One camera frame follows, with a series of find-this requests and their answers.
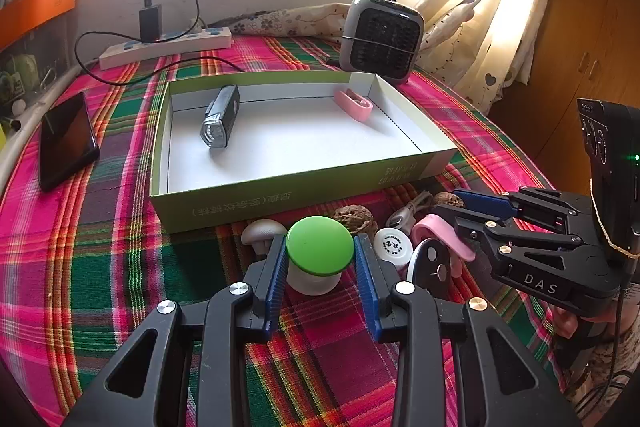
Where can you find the floral cloth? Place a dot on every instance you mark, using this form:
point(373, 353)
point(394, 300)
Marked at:
point(300, 19)

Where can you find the grey small fan heater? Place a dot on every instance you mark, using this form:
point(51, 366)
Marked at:
point(382, 39)

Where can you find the brown walnut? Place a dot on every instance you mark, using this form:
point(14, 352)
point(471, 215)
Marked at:
point(448, 199)
point(355, 219)

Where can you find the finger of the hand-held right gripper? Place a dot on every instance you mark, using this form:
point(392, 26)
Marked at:
point(505, 237)
point(487, 203)

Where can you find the person's right forearm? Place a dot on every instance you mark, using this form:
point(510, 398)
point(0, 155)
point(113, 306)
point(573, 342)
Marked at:
point(607, 377)

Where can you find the cream heart print curtain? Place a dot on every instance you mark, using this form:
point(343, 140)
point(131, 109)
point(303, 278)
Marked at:
point(500, 7)

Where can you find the black charger adapter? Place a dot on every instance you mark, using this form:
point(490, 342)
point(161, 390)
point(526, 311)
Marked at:
point(150, 24)

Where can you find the green capped mushroom knob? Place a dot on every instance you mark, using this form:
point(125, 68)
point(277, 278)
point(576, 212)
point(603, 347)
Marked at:
point(320, 243)

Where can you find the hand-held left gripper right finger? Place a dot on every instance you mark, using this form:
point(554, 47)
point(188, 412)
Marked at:
point(367, 293)

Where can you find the pink clip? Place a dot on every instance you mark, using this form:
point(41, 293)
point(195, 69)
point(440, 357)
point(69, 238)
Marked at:
point(435, 227)

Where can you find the black smartphone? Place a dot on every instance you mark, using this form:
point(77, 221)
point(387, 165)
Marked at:
point(67, 139)

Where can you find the plaid tablecloth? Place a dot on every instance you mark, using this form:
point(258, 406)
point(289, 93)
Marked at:
point(125, 232)

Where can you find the pink oval case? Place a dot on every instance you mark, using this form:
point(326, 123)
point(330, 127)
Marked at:
point(354, 106)

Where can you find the green cardboard box tray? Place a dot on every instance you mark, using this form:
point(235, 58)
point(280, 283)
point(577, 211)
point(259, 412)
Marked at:
point(300, 142)

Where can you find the white mushroom shaped knob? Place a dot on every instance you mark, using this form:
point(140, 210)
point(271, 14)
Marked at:
point(260, 231)

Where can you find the white disc with black face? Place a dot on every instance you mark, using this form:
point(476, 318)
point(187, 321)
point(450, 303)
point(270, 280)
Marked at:
point(430, 267)

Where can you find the wooden cabinet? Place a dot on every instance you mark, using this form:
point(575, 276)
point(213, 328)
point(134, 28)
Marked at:
point(580, 7)

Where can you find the person's right hand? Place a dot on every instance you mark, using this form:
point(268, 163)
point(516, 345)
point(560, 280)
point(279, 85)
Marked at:
point(565, 322)

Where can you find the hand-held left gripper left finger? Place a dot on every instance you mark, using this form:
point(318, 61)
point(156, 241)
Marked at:
point(277, 288)

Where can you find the white round jar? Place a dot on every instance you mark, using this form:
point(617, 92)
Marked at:
point(394, 248)

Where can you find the white power strip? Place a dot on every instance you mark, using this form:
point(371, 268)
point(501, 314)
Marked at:
point(190, 43)

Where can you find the storage bin with orange rim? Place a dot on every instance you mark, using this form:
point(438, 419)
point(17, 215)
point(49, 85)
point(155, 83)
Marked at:
point(35, 4)

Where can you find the grey black bike light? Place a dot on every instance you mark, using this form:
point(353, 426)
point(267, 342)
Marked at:
point(220, 119)

